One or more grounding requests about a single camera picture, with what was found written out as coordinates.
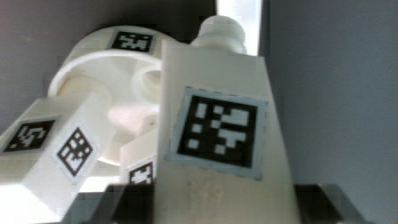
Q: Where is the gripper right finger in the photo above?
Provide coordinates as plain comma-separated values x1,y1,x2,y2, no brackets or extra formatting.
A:
295,184,372,224

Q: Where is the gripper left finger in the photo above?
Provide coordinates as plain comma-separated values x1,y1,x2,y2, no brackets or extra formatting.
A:
61,184,155,224

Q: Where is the white L-shaped fence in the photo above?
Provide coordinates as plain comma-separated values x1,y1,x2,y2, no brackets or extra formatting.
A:
215,0,263,55

